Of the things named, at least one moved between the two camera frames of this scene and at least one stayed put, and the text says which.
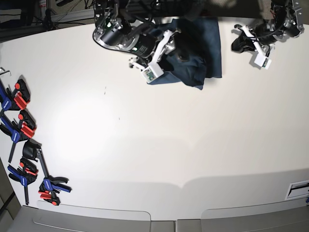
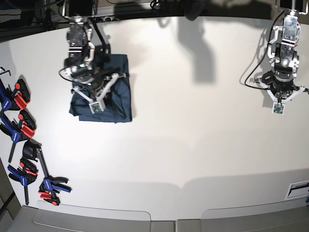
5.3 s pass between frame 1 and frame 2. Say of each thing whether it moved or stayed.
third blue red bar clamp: stayed
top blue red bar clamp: stayed
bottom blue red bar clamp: stayed
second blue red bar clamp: stayed
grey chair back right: stayed
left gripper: moved
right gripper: moved
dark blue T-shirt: moved
